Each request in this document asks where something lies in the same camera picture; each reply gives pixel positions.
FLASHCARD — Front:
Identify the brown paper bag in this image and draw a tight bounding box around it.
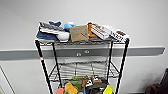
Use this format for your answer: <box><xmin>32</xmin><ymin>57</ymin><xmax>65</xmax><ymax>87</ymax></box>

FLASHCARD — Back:
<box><xmin>69</xmin><ymin>24</ymin><xmax>90</xmax><ymax>43</ymax></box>

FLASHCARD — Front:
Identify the orange packet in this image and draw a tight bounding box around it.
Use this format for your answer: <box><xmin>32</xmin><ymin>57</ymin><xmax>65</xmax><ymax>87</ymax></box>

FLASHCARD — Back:
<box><xmin>86</xmin><ymin>22</ymin><xmax>98</xmax><ymax>39</ymax></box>

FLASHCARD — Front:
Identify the white striped box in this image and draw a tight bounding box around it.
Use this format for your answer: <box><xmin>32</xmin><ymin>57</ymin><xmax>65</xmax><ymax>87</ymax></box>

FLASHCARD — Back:
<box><xmin>90</xmin><ymin>23</ymin><xmax>112</xmax><ymax>40</ymax></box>

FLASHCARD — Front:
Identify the white bowl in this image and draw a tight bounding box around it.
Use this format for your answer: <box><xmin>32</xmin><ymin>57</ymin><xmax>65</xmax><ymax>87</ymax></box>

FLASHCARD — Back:
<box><xmin>57</xmin><ymin>30</ymin><xmax>71</xmax><ymax>42</ymax></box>

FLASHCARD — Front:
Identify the light blue toy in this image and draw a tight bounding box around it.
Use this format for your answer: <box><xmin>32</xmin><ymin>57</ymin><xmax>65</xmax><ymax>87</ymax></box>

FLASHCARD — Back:
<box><xmin>63</xmin><ymin>21</ymin><xmax>77</xmax><ymax>32</ymax></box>

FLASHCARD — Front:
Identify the brown plush toy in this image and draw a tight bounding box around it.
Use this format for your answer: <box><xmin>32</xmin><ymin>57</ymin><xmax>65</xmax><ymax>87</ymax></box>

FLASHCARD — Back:
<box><xmin>78</xmin><ymin>75</ymin><xmax>93</xmax><ymax>88</ymax></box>

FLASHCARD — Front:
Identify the green round toy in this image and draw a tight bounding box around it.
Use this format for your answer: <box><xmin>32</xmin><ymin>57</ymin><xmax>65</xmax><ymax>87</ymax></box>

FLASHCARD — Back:
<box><xmin>69</xmin><ymin>76</ymin><xmax>81</xmax><ymax>86</ymax></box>

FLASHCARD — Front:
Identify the white printed packet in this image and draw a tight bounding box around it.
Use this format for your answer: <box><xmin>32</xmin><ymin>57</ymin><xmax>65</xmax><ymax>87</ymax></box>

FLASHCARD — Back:
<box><xmin>106</xmin><ymin>25</ymin><xmax>130</xmax><ymax>43</ymax></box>

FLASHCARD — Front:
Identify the yellow orange block toy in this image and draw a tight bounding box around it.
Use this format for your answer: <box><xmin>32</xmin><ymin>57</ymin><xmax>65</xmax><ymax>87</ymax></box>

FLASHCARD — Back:
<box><xmin>64</xmin><ymin>83</ymin><xmax>79</xmax><ymax>94</ymax></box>

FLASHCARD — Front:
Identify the yellow cup with blue base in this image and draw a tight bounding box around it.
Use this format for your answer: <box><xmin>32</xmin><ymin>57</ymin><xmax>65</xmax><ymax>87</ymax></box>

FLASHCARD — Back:
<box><xmin>102</xmin><ymin>84</ymin><xmax>114</xmax><ymax>94</ymax></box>

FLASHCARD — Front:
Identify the pink box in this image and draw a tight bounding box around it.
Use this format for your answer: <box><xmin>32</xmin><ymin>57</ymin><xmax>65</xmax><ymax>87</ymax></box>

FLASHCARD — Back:
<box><xmin>55</xmin><ymin>87</ymin><xmax>66</xmax><ymax>94</ymax></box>

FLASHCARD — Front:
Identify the small white wall socket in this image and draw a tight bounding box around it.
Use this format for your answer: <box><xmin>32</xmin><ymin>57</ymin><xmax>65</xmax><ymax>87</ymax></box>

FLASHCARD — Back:
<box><xmin>84</xmin><ymin>49</ymin><xmax>90</xmax><ymax>55</ymax></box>
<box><xmin>76</xmin><ymin>52</ymin><xmax>82</xmax><ymax>58</ymax></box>

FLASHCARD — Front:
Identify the black wire shelf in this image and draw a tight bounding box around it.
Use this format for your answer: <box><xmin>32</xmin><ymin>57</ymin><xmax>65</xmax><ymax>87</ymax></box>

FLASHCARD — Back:
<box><xmin>34</xmin><ymin>37</ymin><xmax>131</xmax><ymax>94</ymax></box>

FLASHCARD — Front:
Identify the long grey wall band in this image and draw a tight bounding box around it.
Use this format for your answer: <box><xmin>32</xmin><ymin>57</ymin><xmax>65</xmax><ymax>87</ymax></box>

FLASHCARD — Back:
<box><xmin>0</xmin><ymin>46</ymin><xmax>166</xmax><ymax>61</ymax></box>

